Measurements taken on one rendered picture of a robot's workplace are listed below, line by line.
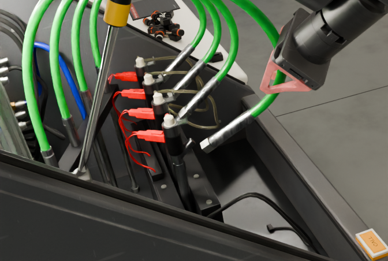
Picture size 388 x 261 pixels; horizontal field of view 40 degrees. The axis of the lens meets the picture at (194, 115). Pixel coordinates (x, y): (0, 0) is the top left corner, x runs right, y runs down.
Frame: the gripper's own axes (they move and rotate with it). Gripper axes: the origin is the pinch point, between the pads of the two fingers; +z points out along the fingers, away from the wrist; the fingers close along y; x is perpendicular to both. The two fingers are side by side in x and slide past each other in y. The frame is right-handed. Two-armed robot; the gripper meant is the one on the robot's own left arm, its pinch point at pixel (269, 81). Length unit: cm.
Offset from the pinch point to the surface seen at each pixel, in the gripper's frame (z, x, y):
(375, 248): 9.4, 29.2, 7.1
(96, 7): 25.7, -27.3, -16.5
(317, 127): 134, 84, -132
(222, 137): 9.6, -0.1, 5.3
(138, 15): 77, -21, -71
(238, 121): 6.3, 0.2, 3.9
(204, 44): 54, -1, -53
